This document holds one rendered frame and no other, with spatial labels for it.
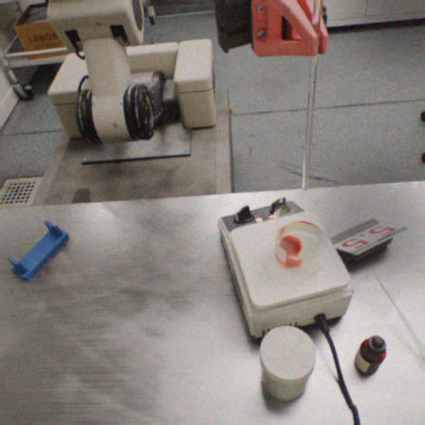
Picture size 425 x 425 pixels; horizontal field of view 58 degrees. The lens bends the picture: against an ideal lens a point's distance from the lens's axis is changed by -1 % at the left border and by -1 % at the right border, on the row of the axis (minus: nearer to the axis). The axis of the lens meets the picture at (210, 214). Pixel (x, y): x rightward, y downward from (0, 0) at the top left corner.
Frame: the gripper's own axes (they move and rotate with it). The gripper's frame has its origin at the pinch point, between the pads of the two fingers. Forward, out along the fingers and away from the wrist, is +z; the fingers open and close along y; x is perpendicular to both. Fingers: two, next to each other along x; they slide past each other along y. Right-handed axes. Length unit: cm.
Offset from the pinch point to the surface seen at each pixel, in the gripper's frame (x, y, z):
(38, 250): 33, -37, -19
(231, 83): 112, 42, -179
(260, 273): 26.2, -5.9, 1.8
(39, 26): 68, -57, -221
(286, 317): 29.7, -4.6, 6.5
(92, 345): 34.4, -29.6, -0.4
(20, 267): 32, -39, -15
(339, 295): 28.6, 2.2, 6.6
